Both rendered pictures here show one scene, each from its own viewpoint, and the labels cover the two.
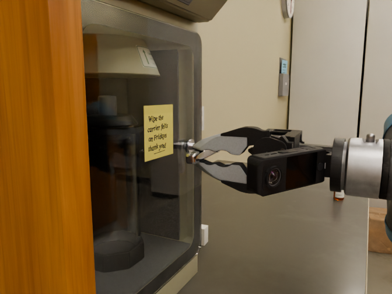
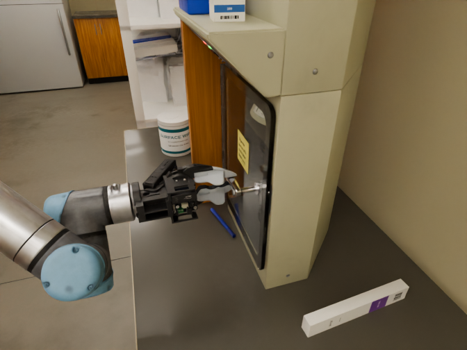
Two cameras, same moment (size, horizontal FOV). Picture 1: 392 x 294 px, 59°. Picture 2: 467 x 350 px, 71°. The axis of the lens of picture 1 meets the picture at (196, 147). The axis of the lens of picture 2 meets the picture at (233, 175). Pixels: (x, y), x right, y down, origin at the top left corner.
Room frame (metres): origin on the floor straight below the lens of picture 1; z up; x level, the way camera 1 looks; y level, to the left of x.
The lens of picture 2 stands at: (0.94, -0.40, 1.59)
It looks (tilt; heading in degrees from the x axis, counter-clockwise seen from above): 33 degrees down; 136
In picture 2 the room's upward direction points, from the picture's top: straight up
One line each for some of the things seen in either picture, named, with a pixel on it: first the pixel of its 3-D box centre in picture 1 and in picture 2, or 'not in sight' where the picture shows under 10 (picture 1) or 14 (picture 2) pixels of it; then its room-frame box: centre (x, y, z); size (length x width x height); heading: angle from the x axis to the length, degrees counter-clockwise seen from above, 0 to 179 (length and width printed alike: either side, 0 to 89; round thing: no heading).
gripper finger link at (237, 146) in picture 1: (225, 140); (217, 178); (0.52, -0.04, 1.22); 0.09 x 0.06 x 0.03; 64
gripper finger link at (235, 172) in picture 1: (225, 167); (217, 195); (0.52, -0.05, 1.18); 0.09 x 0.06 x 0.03; 63
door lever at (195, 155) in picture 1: (194, 151); (240, 182); (0.54, 0.00, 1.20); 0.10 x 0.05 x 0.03; 153
